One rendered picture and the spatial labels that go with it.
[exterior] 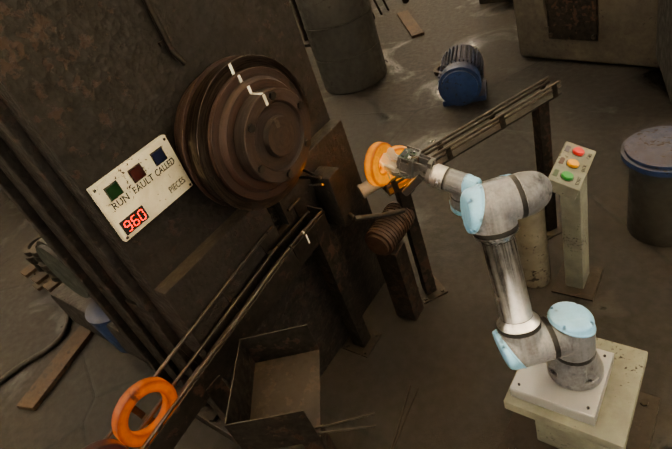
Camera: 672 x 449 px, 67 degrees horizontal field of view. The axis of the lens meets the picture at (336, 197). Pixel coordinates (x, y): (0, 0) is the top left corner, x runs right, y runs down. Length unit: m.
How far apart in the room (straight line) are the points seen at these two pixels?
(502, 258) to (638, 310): 1.02
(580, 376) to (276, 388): 0.84
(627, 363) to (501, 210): 0.68
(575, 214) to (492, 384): 0.70
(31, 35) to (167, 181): 0.49
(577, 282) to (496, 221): 1.05
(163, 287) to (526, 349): 1.03
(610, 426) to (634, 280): 0.88
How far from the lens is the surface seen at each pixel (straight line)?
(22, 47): 1.38
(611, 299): 2.33
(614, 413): 1.69
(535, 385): 1.68
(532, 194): 1.33
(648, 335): 2.24
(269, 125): 1.48
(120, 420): 1.54
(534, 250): 2.20
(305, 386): 1.49
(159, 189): 1.53
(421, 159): 1.67
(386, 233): 1.95
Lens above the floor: 1.76
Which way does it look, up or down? 34 degrees down
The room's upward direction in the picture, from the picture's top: 21 degrees counter-clockwise
